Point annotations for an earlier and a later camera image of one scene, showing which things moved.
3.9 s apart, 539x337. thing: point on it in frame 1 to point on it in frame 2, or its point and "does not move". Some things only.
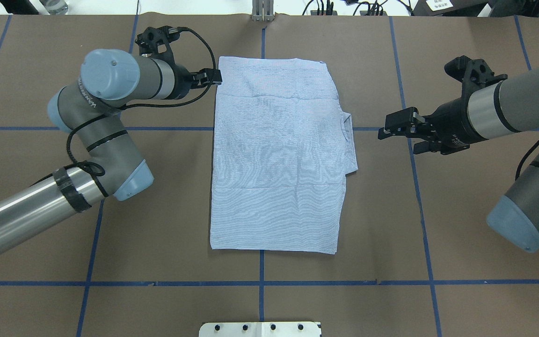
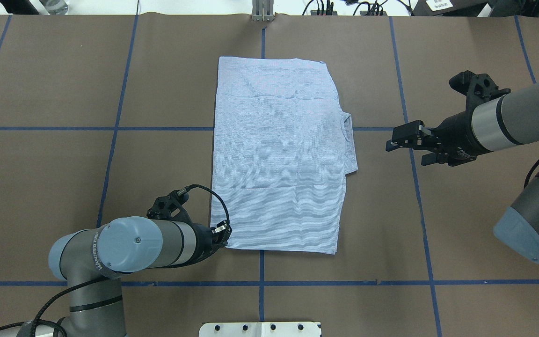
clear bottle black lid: [56, 7] does not move
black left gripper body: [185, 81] to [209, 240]
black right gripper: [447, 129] to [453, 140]
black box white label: [453, 8] does not move
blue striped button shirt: [282, 148] does not move
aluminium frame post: [263, 10] does not move
